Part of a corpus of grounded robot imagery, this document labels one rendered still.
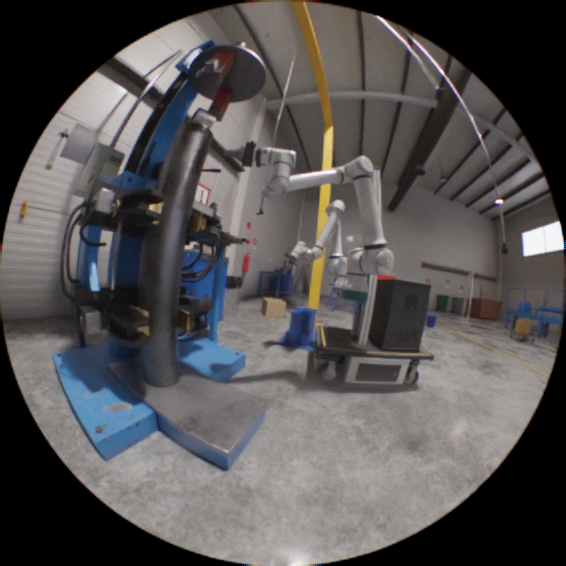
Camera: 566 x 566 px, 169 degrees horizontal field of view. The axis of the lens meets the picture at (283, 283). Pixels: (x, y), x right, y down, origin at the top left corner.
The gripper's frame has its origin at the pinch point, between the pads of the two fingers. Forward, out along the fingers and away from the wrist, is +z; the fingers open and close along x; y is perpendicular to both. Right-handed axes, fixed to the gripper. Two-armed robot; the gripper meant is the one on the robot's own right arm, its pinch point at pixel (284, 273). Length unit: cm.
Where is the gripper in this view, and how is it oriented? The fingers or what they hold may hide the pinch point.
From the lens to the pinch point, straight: 175.5
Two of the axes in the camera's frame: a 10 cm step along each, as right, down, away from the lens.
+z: -5.1, 8.5, -0.8
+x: -0.2, 0.8, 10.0
